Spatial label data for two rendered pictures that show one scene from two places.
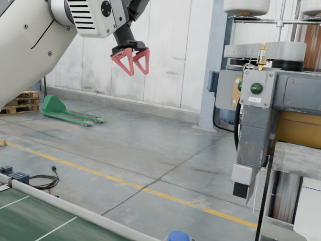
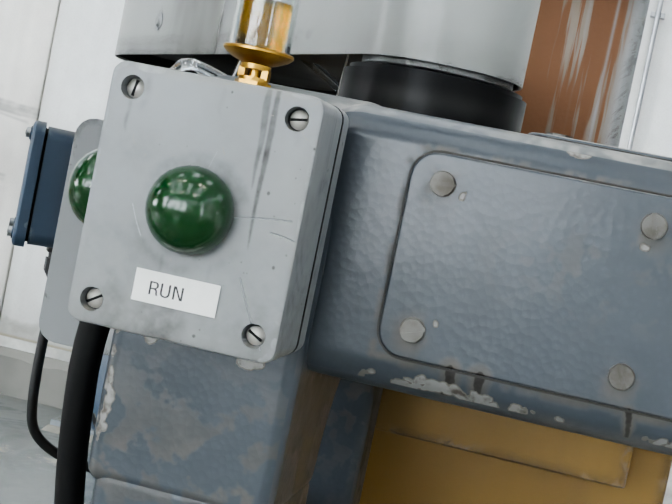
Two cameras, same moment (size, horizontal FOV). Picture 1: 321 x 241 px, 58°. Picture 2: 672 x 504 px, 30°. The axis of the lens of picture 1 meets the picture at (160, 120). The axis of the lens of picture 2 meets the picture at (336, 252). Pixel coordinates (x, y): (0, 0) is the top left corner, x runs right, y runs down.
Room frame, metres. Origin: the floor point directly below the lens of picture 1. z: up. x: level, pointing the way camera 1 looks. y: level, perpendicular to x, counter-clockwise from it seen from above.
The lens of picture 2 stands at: (0.32, -0.16, 1.30)
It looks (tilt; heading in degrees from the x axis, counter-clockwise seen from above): 3 degrees down; 343
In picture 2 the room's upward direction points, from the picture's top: 12 degrees clockwise
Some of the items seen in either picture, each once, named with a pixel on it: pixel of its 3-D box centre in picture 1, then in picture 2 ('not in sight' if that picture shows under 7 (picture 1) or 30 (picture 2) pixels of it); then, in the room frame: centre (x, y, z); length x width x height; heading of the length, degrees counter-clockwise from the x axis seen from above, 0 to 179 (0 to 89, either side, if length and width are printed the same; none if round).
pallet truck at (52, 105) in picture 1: (69, 89); not in sight; (5.67, 1.85, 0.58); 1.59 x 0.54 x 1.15; 62
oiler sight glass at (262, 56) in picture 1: (262, 56); (267, 6); (0.81, -0.26, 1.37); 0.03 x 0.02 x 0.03; 62
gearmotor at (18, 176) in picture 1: (8, 178); not in sight; (2.03, 1.11, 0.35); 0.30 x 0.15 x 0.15; 62
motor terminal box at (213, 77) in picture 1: (217, 84); (66, 204); (1.29, -0.23, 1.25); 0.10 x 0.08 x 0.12; 177
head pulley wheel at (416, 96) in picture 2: (287, 65); (430, 106); (0.89, -0.37, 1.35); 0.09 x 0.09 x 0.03
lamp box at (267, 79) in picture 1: (258, 88); (212, 211); (0.75, -0.24, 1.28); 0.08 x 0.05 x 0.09; 62
